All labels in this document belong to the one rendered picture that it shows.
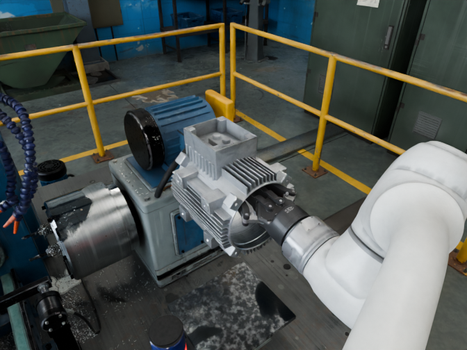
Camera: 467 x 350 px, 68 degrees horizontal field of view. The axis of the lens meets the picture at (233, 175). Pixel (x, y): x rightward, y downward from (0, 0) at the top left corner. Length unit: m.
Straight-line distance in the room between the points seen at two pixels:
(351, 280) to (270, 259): 0.81
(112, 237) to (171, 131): 0.34
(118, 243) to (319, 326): 0.65
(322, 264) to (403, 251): 0.20
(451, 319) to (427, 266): 2.07
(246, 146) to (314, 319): 0.67
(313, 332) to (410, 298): 0.83
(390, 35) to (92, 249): 3.01
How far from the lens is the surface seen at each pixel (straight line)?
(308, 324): 1.18
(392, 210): 0.45
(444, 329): 2.38
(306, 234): 0.57
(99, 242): 1.04
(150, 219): 1.04
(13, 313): 1.20
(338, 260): 0.54
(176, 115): 1.04
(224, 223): 0.64
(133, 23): 6.53
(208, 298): 1.06
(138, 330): 1.18
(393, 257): 0.38
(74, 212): 1.05
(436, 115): 3.38
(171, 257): 1.19
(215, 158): 0.66
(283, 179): 0.68
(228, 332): 1.00
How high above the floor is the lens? 1.78
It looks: 35 degrees down
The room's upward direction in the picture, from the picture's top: straight up
